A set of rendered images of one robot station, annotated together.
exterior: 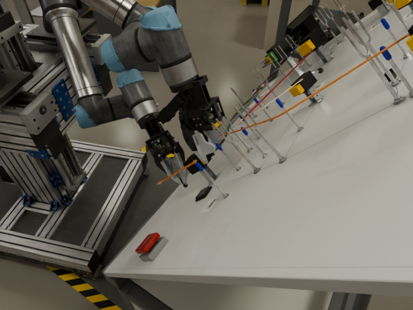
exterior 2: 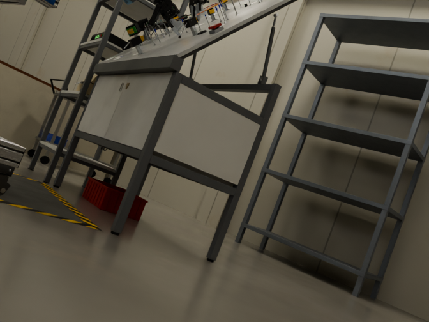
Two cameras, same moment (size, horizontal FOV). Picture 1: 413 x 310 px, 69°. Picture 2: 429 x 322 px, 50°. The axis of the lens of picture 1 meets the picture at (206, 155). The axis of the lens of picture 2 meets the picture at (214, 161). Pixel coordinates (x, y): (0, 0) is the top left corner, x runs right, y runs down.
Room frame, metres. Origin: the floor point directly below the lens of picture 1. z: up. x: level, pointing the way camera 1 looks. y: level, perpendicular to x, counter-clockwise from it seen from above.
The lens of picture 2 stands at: (-0.84, 2.04, 0.33)
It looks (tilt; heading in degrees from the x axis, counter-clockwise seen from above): 4 degrees up; 296
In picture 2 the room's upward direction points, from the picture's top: 21 degrees clockwise
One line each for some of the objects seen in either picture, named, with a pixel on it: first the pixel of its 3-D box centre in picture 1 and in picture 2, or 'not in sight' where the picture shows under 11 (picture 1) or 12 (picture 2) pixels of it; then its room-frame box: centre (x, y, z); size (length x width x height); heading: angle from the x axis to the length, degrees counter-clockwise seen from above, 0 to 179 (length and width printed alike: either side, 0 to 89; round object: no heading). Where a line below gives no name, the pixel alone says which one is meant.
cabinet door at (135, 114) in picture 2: not in sight; (136, 108); (0.61, 0.10, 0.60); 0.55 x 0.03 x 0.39; 148
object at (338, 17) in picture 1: (327, 28); (117, 47); (1.52, -0.61, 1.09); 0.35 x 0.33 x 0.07; 148
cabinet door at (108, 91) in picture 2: not in sight; (102, 104); (1.08, -0.19, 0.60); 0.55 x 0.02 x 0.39; 148
